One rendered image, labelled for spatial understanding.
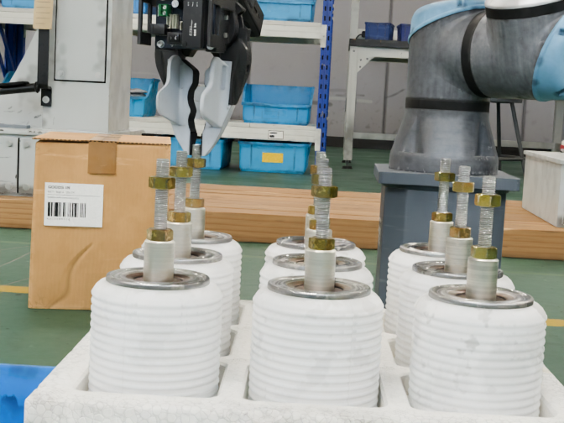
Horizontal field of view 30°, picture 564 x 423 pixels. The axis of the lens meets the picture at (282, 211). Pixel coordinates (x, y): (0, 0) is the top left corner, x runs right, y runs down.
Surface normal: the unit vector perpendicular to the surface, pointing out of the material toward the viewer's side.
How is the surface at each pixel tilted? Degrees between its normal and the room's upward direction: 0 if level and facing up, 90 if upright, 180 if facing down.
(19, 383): 88
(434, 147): 73
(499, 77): 124
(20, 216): 90
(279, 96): 86
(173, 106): 89
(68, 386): 0
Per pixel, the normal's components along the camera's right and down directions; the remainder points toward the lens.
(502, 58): -0.73, 0.31
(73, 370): 0.05, -0.99
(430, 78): -0.56, 0.07
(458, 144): 0.15, -0.19
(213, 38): 0.95, 0.08
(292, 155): -0.05, 0.15
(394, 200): -0.74, 0.04
